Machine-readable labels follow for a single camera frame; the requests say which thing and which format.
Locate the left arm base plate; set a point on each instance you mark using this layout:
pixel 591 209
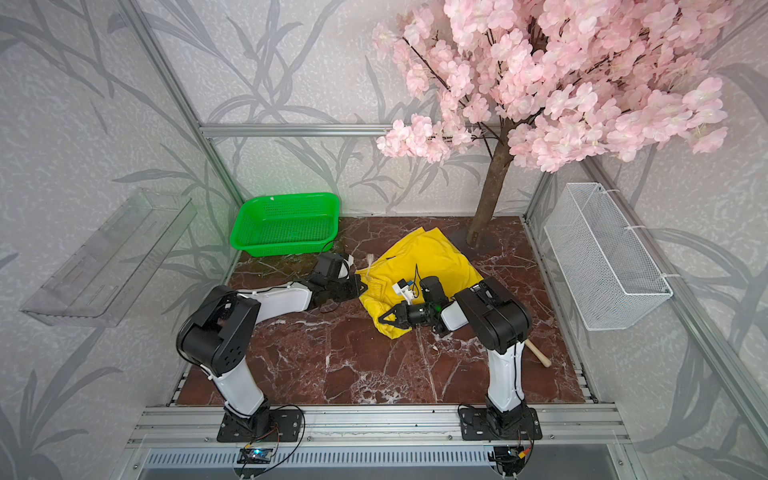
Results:
pixel 266 424

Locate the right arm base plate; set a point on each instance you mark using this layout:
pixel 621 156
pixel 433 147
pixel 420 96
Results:
pixel 489 423

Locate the white wire mesh basket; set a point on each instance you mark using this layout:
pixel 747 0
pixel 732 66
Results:
pixel 613 280

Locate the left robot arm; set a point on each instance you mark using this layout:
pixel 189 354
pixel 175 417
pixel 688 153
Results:
pixel 215 337

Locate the aluminium frame post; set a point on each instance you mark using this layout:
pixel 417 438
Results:
pixel 139 25

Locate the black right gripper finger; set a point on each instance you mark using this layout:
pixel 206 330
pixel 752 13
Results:
pixel 402 324
pixel 398 314

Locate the left green circuit board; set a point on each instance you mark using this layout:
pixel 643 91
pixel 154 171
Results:
pixel 256 456

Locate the aluminium front rail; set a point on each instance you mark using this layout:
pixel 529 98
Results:
pixel 373 425

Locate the right circuit board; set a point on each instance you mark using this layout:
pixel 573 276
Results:
pixel 509 456

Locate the wooden stick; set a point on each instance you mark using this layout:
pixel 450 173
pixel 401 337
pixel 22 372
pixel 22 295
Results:
pixel 542 358

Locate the artificial cherry blossom tree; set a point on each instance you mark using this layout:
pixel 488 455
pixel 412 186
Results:
pixel 547 83

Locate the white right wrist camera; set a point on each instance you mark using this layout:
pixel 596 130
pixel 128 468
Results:
pixel 407 290

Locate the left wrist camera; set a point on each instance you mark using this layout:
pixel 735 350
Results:
pixel 346 262

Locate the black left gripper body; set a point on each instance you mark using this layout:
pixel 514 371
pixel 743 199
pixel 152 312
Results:
pixel 343 290

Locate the yellow shorts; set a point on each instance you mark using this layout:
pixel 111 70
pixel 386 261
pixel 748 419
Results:
pixel 418 255

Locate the green plastic basket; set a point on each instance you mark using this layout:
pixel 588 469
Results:
pixel 290 224

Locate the clear acrylic wall shelf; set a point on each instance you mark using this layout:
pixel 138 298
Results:
pixel 99 283

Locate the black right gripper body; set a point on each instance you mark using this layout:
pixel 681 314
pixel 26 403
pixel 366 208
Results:
pixel 420 314

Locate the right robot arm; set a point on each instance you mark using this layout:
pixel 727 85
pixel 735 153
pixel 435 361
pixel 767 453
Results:
pixel 499 321

